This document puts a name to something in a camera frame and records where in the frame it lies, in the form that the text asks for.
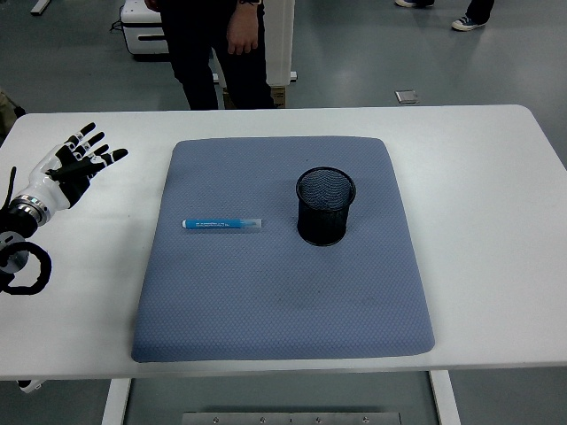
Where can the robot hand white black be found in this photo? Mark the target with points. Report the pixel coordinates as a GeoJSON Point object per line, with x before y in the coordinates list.
{"type": "Point", "coordinates": [48, 186]}

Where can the blue marker pen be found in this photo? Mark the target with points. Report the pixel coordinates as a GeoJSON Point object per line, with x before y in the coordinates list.
{"type": "Point", "coordinates": [212, 223]}

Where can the person's hand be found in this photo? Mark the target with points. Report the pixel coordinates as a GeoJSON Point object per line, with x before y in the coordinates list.
{"type": "Point", "coordinates": [241, 35]}

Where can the black mesh pen holder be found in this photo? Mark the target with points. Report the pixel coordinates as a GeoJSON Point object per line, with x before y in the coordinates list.
{"type": "Point", "coordinates": [323, 226]}

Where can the white wheeled cabinet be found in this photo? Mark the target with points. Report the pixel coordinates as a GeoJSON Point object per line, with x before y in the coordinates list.
{"type": "Point", "coordinates": [142, 35]}

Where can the white furniture foot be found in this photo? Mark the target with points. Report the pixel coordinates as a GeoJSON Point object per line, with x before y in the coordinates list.
{"type": "Point", "coordinates": [41, 5]}

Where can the white table leg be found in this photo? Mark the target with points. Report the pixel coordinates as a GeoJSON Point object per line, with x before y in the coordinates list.
{"type": "Point", "coordinates": [115, 403]}
{"type": "Point", "coordinates": [445, 398]}

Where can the blue-grey textured mat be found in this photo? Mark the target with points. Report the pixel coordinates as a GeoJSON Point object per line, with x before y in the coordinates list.
{"type": "Point", "coordinates": [266, 301]}

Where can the metal floor socket plate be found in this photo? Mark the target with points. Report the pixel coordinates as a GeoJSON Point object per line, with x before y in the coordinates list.
{"type": "Point", "coordinates": [406, 96]}

